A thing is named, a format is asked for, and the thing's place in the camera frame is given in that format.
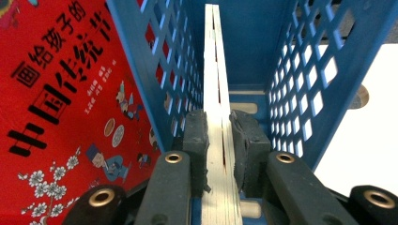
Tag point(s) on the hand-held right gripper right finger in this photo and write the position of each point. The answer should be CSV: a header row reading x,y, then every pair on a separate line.
x,y
250,156

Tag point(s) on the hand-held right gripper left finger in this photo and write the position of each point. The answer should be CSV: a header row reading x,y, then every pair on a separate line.
x,y
197,146

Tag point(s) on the white caterpillar picture book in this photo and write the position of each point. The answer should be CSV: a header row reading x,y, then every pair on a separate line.
x,y
216,93

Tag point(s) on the blue plastic file rack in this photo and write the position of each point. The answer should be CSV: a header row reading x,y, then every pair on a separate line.
x,y
250,37

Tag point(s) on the red picture book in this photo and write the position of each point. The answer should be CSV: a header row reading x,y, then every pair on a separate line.
x,y
62,93

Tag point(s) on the round grey table grommet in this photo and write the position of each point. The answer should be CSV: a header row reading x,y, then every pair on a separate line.
x,y
359,97

